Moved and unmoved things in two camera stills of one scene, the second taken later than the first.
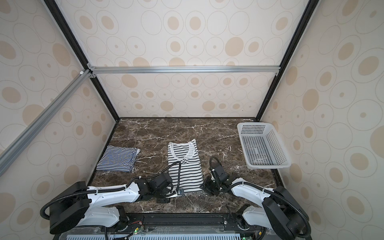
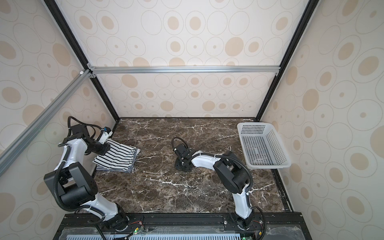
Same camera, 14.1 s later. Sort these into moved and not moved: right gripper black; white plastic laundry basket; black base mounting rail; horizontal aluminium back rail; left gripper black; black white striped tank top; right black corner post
Moved: right gripper black; black white striped tank top; left gripper black
Not moved: horizontal aluminium back rail; white plastic laundry basket; right black corner post; black base mounting rail
